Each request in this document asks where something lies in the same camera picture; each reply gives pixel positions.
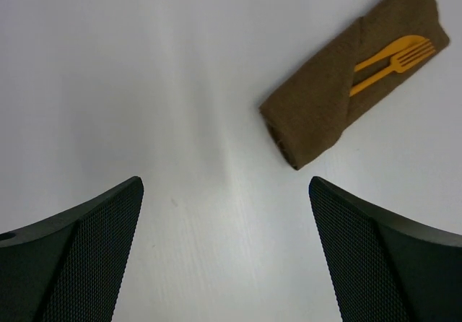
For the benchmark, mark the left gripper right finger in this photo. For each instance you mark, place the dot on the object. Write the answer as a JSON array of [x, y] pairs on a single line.
[[383, 266]]

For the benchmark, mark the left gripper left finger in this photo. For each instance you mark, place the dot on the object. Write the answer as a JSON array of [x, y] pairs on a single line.
[[69, 267]]

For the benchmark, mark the brown cloth napkin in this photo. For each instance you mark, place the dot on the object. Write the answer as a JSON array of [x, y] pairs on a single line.
[[307, 113]]

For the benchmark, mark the orange plastic fork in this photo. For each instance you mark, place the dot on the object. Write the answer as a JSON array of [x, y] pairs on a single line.
[[399, 63]]

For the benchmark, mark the orange plastic knife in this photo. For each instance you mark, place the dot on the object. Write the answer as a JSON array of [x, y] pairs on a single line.
[[396, 46]]

